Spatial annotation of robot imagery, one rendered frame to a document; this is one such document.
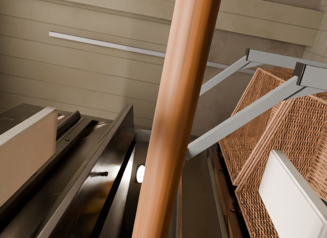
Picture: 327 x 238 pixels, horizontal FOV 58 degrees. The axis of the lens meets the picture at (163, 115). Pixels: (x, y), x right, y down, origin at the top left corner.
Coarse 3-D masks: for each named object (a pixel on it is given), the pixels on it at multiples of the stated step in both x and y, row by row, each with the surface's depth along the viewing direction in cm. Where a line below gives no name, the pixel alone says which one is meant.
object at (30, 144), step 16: (48, 112) 17; (16, 128) 14; (32, 128) 15; (48, 128) 17; (0, 144) 12; (16, 144) 13; (32, 144) 15; (48, 144) 17; (0, 160) 12; (16, 160) 14; (32, 160) 15; (0, 176) 12; (16, 176) 14; (0, 192) 13
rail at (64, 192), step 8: (120, 112) 159; (104, 136) 123; (88, 160) 101; (80, 168) 95; (72, 184) 85; (64, 192) 81; (56, 200) 77; (56, 208) 74; (48, 216) 71; (40, 224) 68; (32, 232) 65; (40, 232) 65
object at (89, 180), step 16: (128, 112) 162; (112, 128) 133; (128, 128) 162; (112, 144) 124; (128, 144) 162; (96, 160) 101; (112, 160) 124; (80, 176) 90; (96, 176) 100; (112, 176) 124; (80, 192) 84; (96, 192) 100; (64, 208) 74; (80, 208) 84; (96, 208) 100; (48, 224) 68; (64, 224) 72; (80, 224) 84
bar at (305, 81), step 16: (240, 64) 105; (256, 64) 106; (272, 64) 104; (288, 64) 103; (304, 64) 57; (320, 64) 103; (288, 80) 60; (304, 80) 58; (320, 80) 57; (272, 96) 60; (288, 96) 60; (240, 112) 62; (256, 112) 61; (224, 128) 62; (192, 144) 64; (208, 144) 63; (176, 208) 43; (176, 224) 40
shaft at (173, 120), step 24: (192, 0) 19; (216, 0) 19; (192, 24) 19; (168, 48) 20; (192, 48) 19; (168, 72) 20; (192, 72) 20; (168, 96) 21; (192, 96) 21; (168, 120) 21; (192, 120) 22; (168, 144) 22; (168, 168) 22; (144, 192) 23; (168, 192) 23; (144, 216) 24; (168, 216) 24
